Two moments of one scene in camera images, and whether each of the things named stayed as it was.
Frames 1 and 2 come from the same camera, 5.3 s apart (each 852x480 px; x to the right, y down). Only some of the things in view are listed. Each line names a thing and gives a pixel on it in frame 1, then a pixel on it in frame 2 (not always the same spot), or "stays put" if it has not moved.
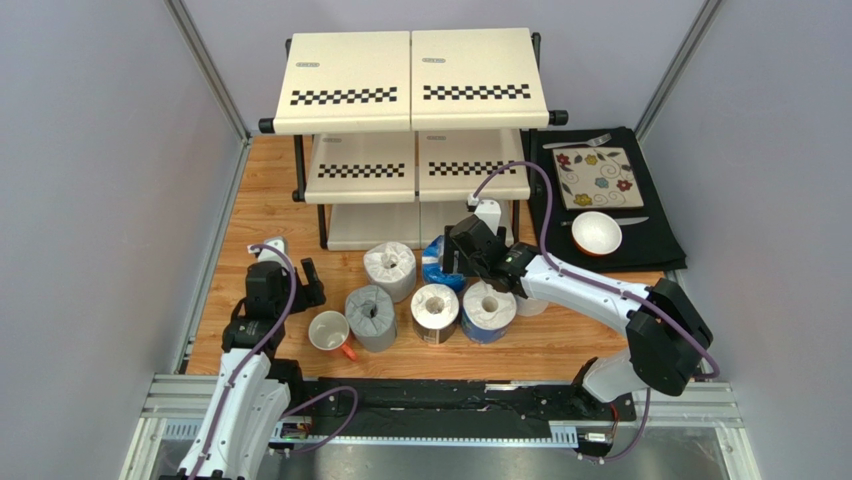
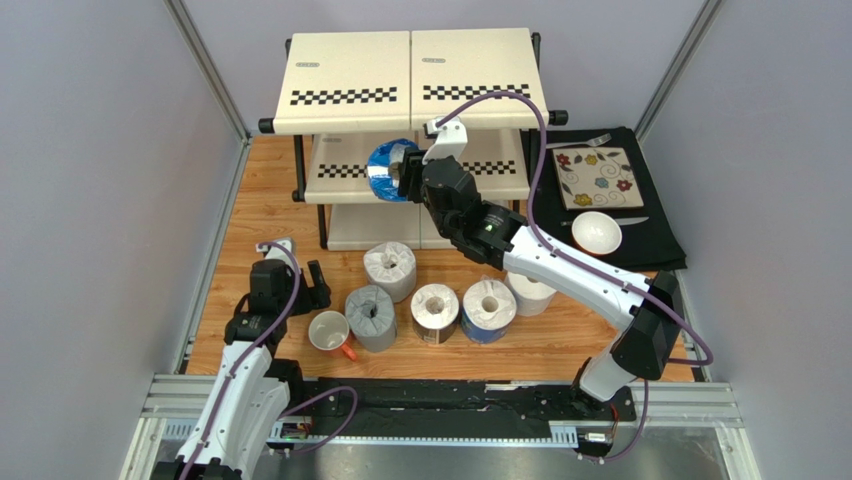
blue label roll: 487,314 stays put
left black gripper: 308,295 stays put
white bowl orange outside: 596,233 stays put
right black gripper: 462,246 -> 410,176
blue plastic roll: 433,271 -> 383,167
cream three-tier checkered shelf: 397,133 stays put
